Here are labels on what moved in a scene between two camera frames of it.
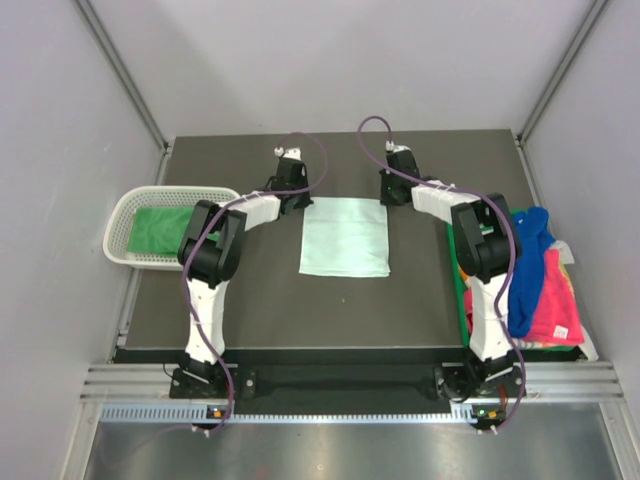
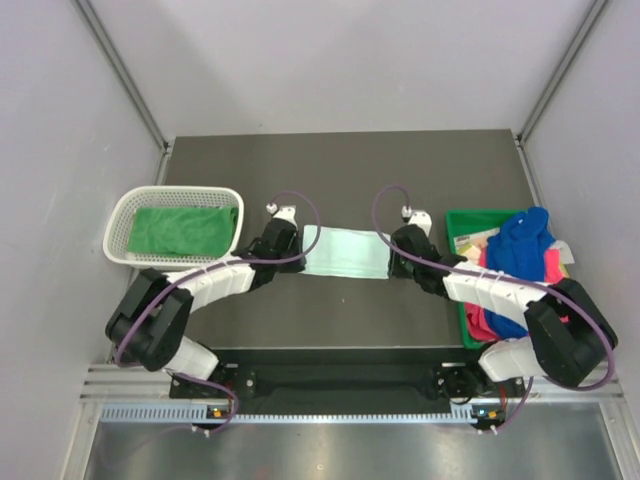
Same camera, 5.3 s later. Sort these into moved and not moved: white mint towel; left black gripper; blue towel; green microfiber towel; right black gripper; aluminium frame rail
Moved: white mint towel; right black gripper; left black gripper
Not moved: blue towel; aluminium frame rail; green microfiber towel
